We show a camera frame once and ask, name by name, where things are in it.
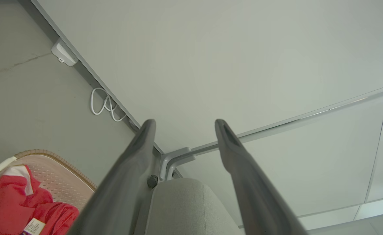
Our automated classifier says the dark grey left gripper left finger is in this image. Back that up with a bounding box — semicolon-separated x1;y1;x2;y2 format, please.
68;119;156;235

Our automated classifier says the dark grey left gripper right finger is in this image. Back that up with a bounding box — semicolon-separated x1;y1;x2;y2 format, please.
215;119;308;235

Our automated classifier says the red garment with label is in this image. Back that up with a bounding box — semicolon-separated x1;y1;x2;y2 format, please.
0;165;80;235

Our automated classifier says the grey upholstered seat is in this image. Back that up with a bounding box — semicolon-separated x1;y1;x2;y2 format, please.
134;178;246;235

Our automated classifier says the beige plastic laundry basket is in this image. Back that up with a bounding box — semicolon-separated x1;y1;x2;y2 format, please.
0;149;97;212

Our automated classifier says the grey metal partition foot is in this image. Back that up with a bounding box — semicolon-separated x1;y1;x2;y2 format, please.
159;147;196;182

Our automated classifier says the white power adapter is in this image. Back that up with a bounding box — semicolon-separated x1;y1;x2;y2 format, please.
51;38;78;67

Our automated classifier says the white power cable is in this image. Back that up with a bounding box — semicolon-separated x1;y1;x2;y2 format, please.
90;87;127;122

